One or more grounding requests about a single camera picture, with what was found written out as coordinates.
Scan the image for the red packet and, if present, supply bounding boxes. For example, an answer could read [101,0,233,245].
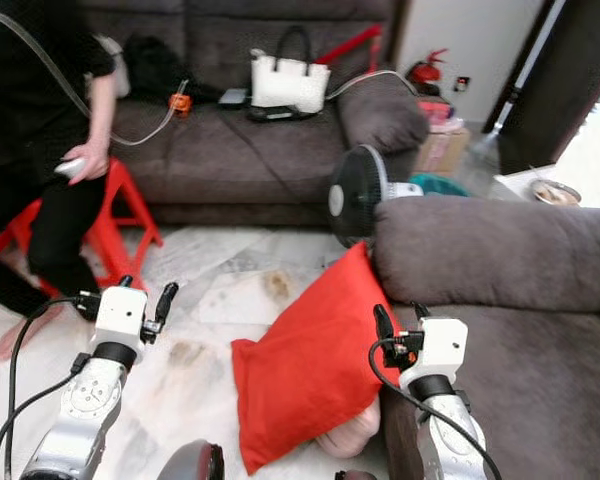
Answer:
[418,98,456,129]

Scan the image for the teal cloth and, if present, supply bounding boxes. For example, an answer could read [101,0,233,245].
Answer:
[408,172,471,198]

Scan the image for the black bag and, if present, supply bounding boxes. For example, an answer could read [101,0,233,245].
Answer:
[122,35,221,104]

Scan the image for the red plastic stool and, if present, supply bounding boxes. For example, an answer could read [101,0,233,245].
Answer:
[0,158,163,306]

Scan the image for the dark grey long sofa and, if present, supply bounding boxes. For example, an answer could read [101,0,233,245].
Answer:
[80,0,431,229]

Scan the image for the round metal bowl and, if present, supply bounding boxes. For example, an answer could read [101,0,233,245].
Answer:
[530,180,583,207]

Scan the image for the white handbag black handles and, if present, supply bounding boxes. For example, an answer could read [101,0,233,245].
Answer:
[250,25,331,116]

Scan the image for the robot left leg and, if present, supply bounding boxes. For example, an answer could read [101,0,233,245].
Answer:
[155,440,226,480]

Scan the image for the small white device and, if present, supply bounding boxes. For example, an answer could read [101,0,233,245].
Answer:
[55,157,86,181]

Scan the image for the white side table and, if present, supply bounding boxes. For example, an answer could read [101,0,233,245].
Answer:
[490,165,600,211]

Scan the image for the black flat device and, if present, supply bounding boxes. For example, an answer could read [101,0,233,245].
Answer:
[248,103,316,123]

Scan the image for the dark door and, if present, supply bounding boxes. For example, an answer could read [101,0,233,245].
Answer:
[495,0,600,173]

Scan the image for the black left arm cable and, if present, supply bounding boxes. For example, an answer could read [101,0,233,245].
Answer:
[0,352,91,480]

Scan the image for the red fire extinguisher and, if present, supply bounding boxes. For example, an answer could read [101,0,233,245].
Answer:
[406,48,449,98]

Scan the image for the black floor fan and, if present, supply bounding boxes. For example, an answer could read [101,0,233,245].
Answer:
[328,145,423,246]

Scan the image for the dark grey two-seat sofa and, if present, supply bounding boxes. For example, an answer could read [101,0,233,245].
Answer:
[370,195,600,480]

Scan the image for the brown cardboard box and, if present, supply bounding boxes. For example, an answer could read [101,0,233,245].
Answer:
[415,125,473,179]

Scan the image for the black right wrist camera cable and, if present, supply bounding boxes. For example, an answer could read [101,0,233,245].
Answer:
[370,338,503,480]

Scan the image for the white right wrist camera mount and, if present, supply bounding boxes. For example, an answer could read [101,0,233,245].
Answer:
[415,317,469,386]

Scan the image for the red bar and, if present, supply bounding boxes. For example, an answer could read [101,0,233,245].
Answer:
[315,25,386,68]

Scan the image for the pink plush cushion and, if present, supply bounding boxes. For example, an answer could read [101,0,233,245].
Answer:
[315,400,381,459]

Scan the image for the red pillow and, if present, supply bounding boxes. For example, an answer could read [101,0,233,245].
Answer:
[230,240,403,476]

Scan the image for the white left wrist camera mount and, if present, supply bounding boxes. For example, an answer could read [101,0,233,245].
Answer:
[92,287,148,346]

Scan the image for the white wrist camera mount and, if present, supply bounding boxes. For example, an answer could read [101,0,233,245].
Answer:
[92,287,148,346]
[415,317,469,386]

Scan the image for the small dark box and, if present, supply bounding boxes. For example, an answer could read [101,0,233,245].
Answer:
[218,88,249,109]

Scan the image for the clear plastic hose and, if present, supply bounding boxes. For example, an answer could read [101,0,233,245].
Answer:
[0,10,416,146]

